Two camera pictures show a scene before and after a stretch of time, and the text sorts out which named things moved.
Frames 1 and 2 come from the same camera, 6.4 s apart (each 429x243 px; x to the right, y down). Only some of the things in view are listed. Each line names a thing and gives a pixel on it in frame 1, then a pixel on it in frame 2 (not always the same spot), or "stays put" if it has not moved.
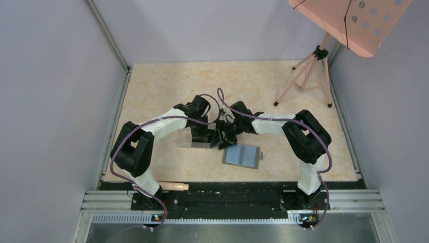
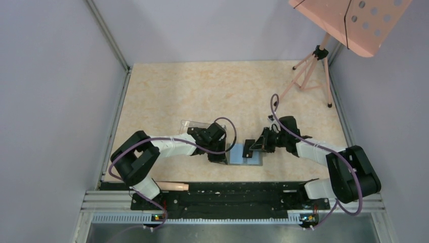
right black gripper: [219, 139] -> [263, 143]
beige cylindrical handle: [174, 186] stays put
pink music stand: [360, 26] stays put
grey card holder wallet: [242, 155] stays put
